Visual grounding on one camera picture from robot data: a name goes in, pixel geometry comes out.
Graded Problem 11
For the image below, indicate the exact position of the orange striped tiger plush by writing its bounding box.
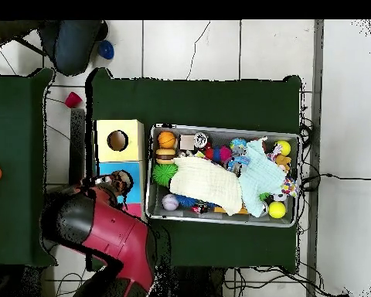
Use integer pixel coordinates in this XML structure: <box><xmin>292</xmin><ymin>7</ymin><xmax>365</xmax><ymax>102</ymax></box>
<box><xmin>110</xmin><ymin>169</ymin><xmax>134</xmax><ymax>198</ymax></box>

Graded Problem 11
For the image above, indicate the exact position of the yellow-brown plush toy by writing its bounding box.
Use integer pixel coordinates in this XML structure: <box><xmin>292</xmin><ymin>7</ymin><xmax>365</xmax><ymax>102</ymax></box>
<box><xmin>274</xmin><ymin>153</ymin><xmax>292</xmax><ymax>173</ymax></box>

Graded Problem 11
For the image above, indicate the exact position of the wooden three-hole sorting box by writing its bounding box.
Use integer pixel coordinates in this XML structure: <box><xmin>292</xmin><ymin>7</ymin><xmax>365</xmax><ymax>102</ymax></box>
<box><xmin>94</xmin><ymin>118</ymin><xmax>146</xmax><ymax>219</ymax></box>

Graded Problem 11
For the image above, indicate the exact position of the green spiky rubber ball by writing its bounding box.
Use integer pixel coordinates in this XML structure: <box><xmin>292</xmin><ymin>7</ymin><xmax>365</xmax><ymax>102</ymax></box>
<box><xmin>151</xmin><ymin>162</ymin><xmax>179</xmax><ymax>189</ymax></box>

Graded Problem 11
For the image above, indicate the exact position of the white baseball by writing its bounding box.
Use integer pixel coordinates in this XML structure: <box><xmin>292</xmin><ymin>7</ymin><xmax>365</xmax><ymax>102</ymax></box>
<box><xmin>162</xmin><ymin>193</ymin><xmax>180</xmax><ymax>212</ymax></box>

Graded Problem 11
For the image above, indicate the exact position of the toy hamburger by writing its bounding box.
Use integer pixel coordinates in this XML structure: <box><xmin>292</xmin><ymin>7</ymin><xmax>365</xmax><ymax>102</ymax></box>
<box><xmin>155</xmin><ymin>148</ymin><xmax>177</xmax><ymax>166</ymax></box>

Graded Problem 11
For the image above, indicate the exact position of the orange toy basketball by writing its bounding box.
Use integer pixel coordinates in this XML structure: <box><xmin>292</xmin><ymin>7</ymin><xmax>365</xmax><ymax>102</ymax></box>
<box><xmin>157</xmin><ymin>131</ymin><xmax>178</xmax><ymax>150</ymax></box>

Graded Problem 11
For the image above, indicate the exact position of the plain wooden block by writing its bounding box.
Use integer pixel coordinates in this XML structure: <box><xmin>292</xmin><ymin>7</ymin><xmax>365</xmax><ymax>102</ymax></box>
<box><xmin>179</xmin><ymin>135</ymin><xmax>196</xmax><ymax>151</ymax></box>

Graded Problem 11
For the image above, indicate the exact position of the cream waffle cloth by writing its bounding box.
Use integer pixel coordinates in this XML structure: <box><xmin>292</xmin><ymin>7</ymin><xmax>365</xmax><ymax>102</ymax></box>
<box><xmin>169</xmin><ymin>155</ymin><xmax>244</xmax><ymax>217</ymax></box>

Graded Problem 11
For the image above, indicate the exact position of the magenta plastic cup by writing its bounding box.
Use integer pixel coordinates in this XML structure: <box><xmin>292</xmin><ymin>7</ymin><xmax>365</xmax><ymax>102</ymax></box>
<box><xmin>64</xmin><ymin>91</ymin><xmax>83</xmax><ymax>109</ymax></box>

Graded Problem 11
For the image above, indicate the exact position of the black drink can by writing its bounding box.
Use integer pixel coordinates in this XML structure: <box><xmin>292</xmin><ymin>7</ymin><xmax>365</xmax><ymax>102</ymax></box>
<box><xmin>193</xmin><ymin>131</ymin><xmax>209</xmax><ymax>149</ymax></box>

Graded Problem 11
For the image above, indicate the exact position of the side table with green cloth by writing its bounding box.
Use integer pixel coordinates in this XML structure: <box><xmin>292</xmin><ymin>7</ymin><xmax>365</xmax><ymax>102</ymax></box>
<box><xmin>0</xmin><ymin>67</ymin><xmax>59</xmax><ymax>268</ymax></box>

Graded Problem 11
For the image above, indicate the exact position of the dark green tablecloth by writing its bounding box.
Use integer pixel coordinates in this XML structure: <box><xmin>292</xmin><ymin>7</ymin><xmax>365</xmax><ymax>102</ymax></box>
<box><xmin>85</xmin><ymin>67</ymin><xmax>304</xmax><ymax>274</ymax></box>

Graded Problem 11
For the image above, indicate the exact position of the blue plastic cup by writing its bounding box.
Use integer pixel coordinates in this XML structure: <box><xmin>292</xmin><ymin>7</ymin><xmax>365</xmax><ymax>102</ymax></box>
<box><xmin>97</xmin><ymin>39</ymin><xmax>115</xmax><ymax>60</ymax></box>

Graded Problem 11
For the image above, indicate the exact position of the person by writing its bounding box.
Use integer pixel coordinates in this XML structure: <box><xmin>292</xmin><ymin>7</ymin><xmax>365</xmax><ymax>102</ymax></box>
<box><xmin>36</xmin><ymin>19</ymin><xmax>110</xmax><ymax>77</ymax></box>

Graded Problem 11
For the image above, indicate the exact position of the mint waffle cloth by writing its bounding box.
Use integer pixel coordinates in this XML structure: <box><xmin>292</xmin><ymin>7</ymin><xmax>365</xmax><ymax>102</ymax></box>
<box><xmin>238</xmin><ymin>136</ymin><xmax>288</xmax><ymax>218</ymax></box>

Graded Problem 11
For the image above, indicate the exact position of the yellow ball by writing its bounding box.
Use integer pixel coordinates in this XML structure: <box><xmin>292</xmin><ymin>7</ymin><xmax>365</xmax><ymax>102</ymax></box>
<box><xmin>267</xmin><ymin>201</ymin><xmax>288</xmax><ymax>220</ymax></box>
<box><xmin>275</xmin><ymin>139</ymin><xmax>292</xmax><ymax>157</ymax></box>

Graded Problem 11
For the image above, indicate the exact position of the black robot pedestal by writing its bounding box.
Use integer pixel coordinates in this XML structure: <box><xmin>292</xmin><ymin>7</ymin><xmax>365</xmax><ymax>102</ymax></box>
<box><xmin>155</xmin><ymin>267</ymin><xmax>226</xmax><ymax>297</ymax></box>

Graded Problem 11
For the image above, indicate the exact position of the shallow wire mesh bin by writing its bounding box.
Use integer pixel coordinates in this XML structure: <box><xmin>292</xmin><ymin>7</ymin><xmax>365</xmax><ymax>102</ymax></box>
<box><xmin>145</xmin><ymin>123</ymin><xmax>301</xmax><ymax>229</ymax></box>

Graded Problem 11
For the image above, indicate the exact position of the black power cable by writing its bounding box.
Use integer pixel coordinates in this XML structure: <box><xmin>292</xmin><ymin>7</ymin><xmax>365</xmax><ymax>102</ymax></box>
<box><xmin>301</xmin><ymin>172</ymin><xmax>371</xmax><ymax>190</ymax></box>

